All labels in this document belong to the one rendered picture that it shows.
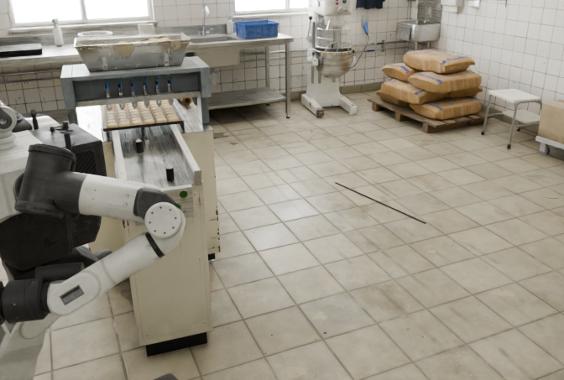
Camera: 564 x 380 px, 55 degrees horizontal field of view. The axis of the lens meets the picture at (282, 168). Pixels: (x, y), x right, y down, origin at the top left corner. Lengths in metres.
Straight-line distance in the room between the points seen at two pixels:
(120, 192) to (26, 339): 0.57
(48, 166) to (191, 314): 1.47
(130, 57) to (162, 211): 1.76
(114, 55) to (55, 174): 1.65
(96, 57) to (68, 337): 1.37
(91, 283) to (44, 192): 0.22
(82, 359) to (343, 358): 1.19
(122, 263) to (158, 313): 1.34
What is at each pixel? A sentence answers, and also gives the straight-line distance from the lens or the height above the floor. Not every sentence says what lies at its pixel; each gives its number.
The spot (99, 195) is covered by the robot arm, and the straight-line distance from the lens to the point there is 1.23.
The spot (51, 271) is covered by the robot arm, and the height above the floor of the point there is 1.10.
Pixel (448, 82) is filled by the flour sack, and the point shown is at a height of 0.50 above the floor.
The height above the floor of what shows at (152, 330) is 0.16.
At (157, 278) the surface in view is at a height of 0.42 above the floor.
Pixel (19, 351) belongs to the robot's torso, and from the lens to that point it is 1.66.
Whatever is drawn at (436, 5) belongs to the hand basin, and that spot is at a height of 1.10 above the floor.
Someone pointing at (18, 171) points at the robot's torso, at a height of 1.27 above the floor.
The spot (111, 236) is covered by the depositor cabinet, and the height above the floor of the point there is 0.30.
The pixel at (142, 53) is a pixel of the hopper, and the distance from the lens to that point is 2.86.
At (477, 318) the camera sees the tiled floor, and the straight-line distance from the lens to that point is 3.01.
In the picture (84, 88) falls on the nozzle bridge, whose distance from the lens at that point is 2.92.
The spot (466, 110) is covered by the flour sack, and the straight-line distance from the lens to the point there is 5.97.
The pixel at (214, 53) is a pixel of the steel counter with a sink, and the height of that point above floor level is 0.77.
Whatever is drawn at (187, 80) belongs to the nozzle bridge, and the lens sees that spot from 2.95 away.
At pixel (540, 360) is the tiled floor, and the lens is 2.85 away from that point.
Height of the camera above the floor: 1.72
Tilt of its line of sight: 22 degrees down
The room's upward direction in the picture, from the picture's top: 1 degrees counter-clockwise
